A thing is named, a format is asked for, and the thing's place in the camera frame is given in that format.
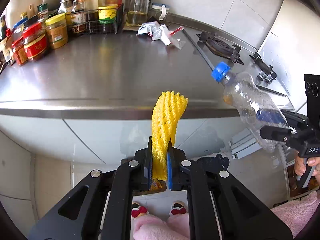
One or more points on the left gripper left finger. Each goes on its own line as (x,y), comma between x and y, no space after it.
(99,206)

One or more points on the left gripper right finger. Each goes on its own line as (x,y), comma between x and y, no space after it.
(220,206)

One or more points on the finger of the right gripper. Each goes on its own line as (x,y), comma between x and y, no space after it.
(282,119)
(277,134)

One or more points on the clear plastic bottle blue cap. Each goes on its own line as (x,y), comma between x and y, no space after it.
(240,91)

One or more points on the yellow sulfur soap wrapper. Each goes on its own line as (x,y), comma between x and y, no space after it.
(157,186)

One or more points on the yellow foam fruit net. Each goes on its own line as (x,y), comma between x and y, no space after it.
(168,110)

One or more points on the person's right hand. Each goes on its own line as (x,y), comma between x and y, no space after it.
(300,167)

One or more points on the red white slipper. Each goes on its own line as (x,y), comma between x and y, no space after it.
(138,210)
(177,208)

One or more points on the gas stove burner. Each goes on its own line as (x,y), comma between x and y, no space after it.
(220,47)
(266,73)

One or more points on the crumpled white plastic packet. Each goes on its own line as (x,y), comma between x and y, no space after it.
(160,32)

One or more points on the blue lid spice container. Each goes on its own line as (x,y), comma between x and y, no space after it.
(159,11)

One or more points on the red lid chili jar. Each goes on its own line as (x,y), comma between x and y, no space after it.
(35,41)

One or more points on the yellow lid jar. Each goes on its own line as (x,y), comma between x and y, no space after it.
(56,28)

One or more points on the glass oil dispenser jug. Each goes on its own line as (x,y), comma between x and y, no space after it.
(137,13)

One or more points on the green label sauce bottle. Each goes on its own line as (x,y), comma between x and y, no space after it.
(107,2)

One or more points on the black wire condiment rack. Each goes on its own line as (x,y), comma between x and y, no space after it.
(86,22)

